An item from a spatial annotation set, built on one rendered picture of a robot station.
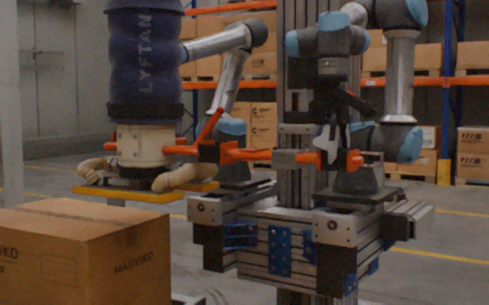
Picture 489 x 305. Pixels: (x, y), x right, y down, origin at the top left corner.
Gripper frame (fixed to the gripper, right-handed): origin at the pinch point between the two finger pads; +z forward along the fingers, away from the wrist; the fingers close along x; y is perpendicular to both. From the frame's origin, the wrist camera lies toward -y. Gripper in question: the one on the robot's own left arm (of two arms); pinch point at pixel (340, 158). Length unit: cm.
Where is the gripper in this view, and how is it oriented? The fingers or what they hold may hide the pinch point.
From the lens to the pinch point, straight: 131.9
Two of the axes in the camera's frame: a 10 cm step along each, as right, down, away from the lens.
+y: -8.6, -0.4, 5.0
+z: 0.0, 10.0, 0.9
